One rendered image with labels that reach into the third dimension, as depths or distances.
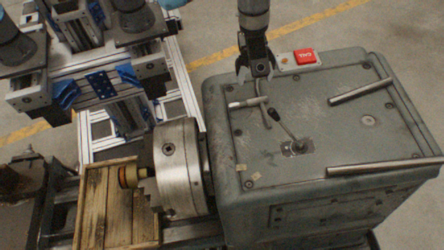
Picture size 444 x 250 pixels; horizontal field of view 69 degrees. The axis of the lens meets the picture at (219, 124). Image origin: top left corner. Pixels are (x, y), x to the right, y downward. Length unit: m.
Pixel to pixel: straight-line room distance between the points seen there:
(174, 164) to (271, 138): 0.28
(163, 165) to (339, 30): 2.52
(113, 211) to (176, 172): 0.45
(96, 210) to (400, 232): 1.70
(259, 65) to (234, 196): 0.32
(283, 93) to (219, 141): 0.24
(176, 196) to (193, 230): 0.30
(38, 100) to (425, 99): 2.51
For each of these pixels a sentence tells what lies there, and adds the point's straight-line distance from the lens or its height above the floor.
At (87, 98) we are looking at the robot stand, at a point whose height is 0.88.
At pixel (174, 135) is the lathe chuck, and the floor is 1.24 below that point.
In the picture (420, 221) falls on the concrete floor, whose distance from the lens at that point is 2.33.
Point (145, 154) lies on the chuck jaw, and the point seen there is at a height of 1.15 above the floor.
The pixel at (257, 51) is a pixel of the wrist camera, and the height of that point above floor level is 1.46.
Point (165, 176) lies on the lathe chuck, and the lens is 0.91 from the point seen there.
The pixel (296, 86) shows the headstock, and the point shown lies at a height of 1.26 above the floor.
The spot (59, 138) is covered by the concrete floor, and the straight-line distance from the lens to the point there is 2.79.
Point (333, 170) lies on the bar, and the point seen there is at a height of 1.28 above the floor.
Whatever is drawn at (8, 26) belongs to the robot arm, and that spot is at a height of 1.30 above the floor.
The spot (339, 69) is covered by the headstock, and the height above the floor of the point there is 1.26.
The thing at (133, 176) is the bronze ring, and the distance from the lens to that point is 1.05.
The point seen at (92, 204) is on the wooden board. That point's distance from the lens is 1.33.
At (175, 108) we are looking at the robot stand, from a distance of 2.31.
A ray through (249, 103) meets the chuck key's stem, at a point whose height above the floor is 1.27.
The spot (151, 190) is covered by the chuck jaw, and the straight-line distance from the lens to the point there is 1.02.
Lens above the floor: 2.01
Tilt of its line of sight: 56 degrees down
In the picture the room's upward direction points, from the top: 9 degrees counter-clockwise
